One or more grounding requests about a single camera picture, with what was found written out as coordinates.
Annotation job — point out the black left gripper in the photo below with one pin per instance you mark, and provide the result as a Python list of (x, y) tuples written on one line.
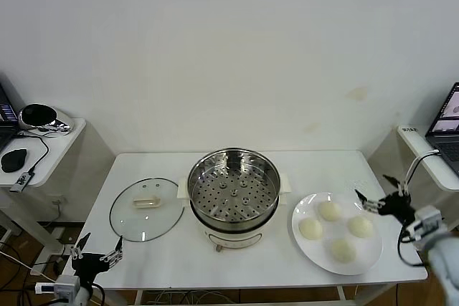
[(87, 263)]

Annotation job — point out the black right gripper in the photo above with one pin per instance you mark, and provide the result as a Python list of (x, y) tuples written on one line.
[(394, 207)]

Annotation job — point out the white steamed baozi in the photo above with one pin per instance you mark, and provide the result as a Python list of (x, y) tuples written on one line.
[(342, 250), (330, 211), (311, 229), (360, 227)]

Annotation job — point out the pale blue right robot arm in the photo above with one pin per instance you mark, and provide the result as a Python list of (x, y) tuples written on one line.
[(444, 266)]

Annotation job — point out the stainless steel steamer basket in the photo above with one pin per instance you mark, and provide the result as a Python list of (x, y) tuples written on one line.
[(233, 195)]

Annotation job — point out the white side table with label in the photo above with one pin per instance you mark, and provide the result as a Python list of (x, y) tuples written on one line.
[(416, 141)]

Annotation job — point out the printed label sticker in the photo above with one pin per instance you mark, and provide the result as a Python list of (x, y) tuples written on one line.
[(410, 129)]

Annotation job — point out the grey laptop with pink screen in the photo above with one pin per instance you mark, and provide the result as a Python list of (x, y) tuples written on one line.
[(448, 148)]

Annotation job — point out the white round plate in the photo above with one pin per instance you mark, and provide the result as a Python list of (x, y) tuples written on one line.
[(322, 256)]

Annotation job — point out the white side table with mouse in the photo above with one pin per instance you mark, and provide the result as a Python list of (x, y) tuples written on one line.
[(61, 148)]

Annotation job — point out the black computer mouse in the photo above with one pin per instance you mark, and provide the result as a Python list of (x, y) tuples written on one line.
[(14, 160)]

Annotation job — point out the cream electric cooker base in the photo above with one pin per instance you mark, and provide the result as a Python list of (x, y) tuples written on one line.
[(233, 239)]

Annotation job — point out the chrome and black round device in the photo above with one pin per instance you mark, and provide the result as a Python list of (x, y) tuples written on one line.
[(36, 114)]

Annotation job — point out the dark laptop with barcode screen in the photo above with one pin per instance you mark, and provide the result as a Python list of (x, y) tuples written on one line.
[(5, 130)]

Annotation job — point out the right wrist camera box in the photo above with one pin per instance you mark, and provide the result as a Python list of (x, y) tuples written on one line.
[(428, 218)]

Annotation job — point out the white wall socket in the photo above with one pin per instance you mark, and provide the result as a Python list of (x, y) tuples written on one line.
[(59, 199)]

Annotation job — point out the white table frame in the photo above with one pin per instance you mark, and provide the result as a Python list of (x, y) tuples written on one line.
[(341, 293)]

